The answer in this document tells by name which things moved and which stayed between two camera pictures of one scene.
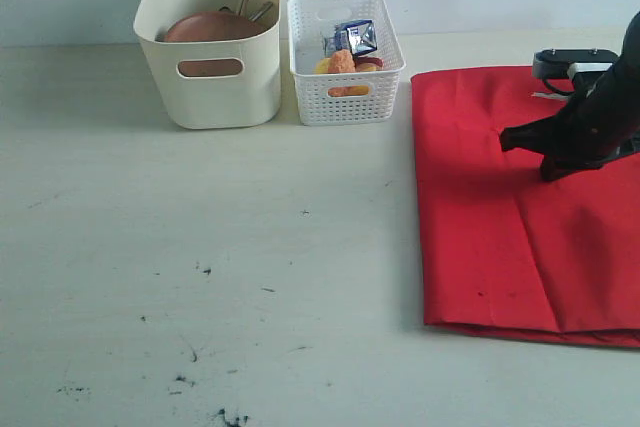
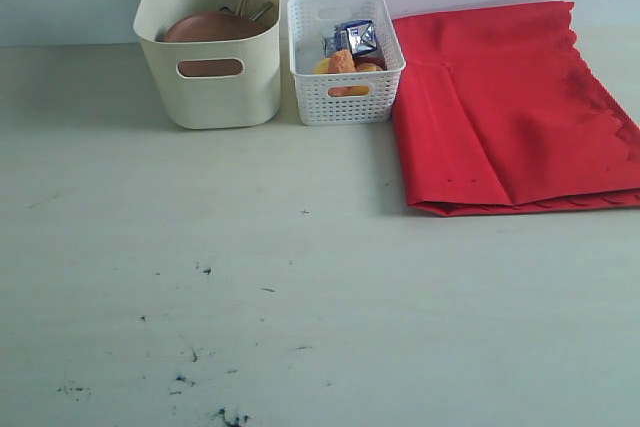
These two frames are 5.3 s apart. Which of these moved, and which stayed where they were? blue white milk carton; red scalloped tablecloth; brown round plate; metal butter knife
Moved: red scalloped tablecloth
Stayed: brown round plate; metal butter knife; blue white milk carton
